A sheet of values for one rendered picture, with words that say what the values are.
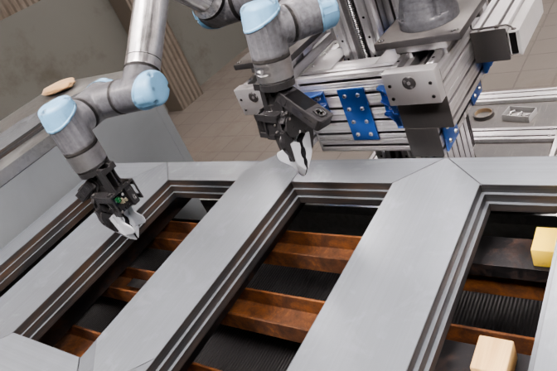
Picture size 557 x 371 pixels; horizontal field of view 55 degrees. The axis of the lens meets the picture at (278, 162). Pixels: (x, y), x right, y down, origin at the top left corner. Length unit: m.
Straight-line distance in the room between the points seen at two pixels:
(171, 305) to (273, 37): 0.56
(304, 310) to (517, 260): 0.45
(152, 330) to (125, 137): 1.10
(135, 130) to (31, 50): 2.34
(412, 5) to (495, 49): 0.27
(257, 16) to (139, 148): 1.20
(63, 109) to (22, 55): 3.19
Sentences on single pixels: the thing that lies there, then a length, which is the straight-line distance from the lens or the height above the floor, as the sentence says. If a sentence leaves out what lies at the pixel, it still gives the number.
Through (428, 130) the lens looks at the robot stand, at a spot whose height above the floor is 0.81.
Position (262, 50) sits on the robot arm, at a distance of 1.01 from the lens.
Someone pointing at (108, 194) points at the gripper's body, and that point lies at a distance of 1.19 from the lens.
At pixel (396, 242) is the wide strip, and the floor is 0.87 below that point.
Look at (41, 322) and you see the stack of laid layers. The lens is 1.41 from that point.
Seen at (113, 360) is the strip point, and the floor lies 0.87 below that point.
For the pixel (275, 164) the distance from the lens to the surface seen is 1.39.
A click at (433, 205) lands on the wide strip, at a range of 1.06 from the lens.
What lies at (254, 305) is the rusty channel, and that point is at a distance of 1.30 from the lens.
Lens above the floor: 1.51
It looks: 28 degrees down
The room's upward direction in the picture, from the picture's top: 24 degrees counter-clockwise
